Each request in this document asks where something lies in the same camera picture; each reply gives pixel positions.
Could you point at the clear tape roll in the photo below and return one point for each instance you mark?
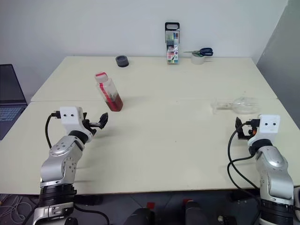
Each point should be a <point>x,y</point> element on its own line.
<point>197,59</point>

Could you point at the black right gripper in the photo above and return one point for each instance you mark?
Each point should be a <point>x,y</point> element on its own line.
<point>246,132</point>

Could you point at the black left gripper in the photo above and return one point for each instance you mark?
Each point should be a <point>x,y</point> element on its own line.
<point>88,123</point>

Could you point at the marker pen pack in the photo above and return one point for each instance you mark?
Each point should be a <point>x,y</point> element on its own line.
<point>172,50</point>

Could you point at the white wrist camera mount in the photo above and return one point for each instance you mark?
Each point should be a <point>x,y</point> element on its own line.
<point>69,116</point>
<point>268,124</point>

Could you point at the dark grey laptop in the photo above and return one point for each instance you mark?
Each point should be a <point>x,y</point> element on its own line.
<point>10,100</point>

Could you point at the white and red bottle cap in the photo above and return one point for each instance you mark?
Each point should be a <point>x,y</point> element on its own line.
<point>101,77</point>

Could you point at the small red tag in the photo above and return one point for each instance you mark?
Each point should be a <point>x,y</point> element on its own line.
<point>150,205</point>

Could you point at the grey partition panel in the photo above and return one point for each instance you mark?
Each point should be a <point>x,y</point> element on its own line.
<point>283,58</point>

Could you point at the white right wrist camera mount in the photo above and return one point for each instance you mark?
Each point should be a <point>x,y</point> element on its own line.
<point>268,124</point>

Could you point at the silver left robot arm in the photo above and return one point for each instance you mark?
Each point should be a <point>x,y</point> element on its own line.
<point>63,161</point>

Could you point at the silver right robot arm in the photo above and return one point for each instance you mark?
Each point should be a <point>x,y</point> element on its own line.
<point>274,168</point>

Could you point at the clear jar with red contents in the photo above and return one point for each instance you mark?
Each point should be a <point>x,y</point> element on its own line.
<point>114,100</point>

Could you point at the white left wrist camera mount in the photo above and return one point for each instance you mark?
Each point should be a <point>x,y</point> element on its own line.
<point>69,116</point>

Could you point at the dark rounded shape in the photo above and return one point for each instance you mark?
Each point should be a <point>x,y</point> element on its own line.
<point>195,214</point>
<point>139,216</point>

